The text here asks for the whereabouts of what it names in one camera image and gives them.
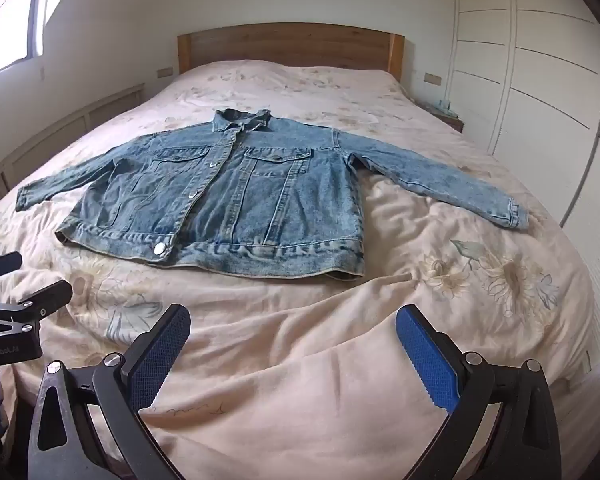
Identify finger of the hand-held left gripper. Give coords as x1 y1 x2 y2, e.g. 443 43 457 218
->
0 280 74 338
0 251 24 282

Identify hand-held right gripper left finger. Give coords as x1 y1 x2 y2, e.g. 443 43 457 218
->
27 304 191 480

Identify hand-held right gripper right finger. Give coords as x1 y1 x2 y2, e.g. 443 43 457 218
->
395 304 563 480

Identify blue denim jacket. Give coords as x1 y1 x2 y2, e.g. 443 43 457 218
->
16 107 531 281

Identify floral bed blanket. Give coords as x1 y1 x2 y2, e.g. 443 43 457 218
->
0 57 597 480

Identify wooden nightstand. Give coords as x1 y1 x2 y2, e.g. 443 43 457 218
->
420 102 466 134

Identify window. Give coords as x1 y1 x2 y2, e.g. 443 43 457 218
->
0 0 47 82

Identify white wardrobe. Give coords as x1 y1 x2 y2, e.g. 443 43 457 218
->
447 0 600 361

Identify wooden bed headboard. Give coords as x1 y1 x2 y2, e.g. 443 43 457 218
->
177 22 406 84

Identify white low wall cabinet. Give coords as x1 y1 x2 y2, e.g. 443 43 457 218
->
0 83 146 206

